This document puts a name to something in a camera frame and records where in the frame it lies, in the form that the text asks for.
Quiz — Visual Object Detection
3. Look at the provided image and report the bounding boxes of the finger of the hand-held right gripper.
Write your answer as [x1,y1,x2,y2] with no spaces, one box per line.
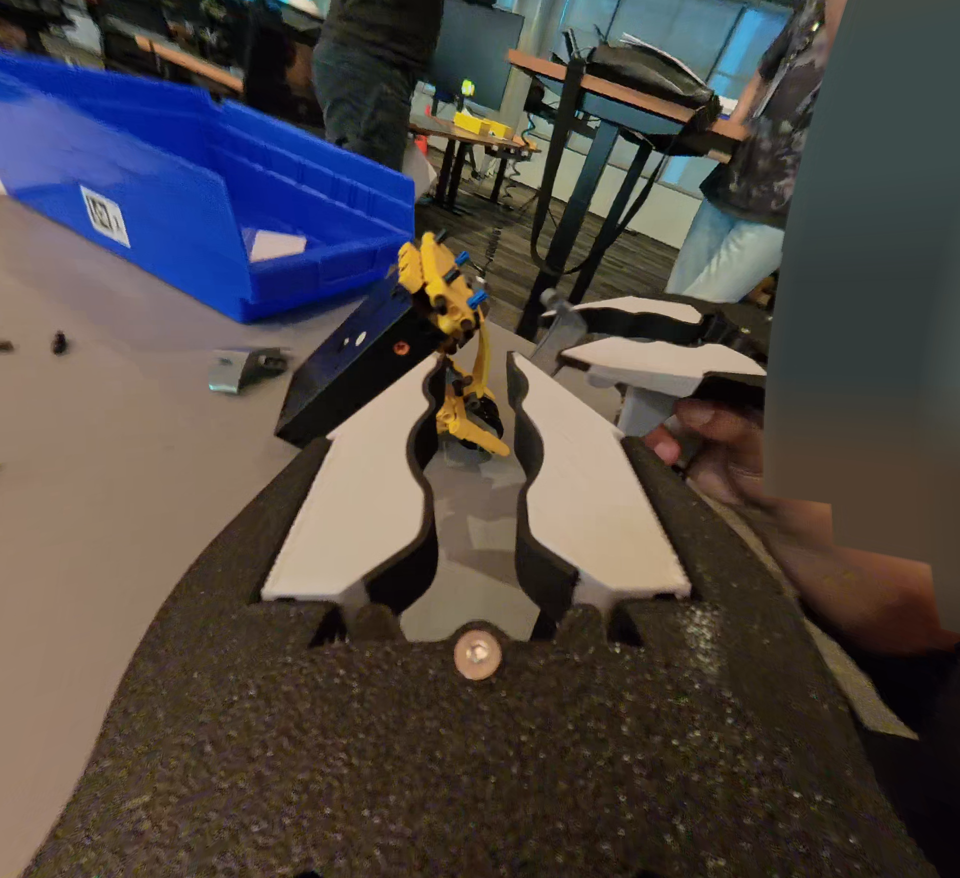
[558,338,768,438]
[562,295,708,341]

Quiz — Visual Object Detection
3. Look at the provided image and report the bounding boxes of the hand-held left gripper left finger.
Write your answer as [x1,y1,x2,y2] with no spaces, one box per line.
[259,356,444,617]

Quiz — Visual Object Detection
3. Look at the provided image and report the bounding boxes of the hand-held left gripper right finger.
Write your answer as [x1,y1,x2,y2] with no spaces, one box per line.
[506,351,693,624]

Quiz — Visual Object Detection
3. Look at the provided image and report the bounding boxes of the grey curved brick panel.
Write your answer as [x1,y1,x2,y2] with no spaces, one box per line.
[528,287,594,378]
[208,347,290,395]

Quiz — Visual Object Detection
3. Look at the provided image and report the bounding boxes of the yellow black toy brick model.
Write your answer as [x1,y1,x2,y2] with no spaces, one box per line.
[274,231,513,459]

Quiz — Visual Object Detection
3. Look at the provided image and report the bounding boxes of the person's right forearm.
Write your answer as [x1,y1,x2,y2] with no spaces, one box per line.
[738,495,960,662]

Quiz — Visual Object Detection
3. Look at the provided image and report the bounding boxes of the person's right hand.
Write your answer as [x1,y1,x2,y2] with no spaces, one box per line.
[643,398,768,512]

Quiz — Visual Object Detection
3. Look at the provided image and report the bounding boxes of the brown top standing desk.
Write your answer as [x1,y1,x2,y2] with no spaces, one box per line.
[508,49,751,343]

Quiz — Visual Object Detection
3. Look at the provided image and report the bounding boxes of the low wooden desk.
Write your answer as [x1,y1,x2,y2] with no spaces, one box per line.
[408,119,543,213]

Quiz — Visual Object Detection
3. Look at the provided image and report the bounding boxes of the clear plastic bag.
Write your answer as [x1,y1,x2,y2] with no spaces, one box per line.
[241,225,309,264]

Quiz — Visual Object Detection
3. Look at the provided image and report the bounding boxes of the dark computer monitor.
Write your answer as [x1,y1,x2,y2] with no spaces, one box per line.
[431,0,526,116]

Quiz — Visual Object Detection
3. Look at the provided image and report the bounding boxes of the blue plastic storage bin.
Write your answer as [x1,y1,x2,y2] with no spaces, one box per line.
[0,51,416,324]

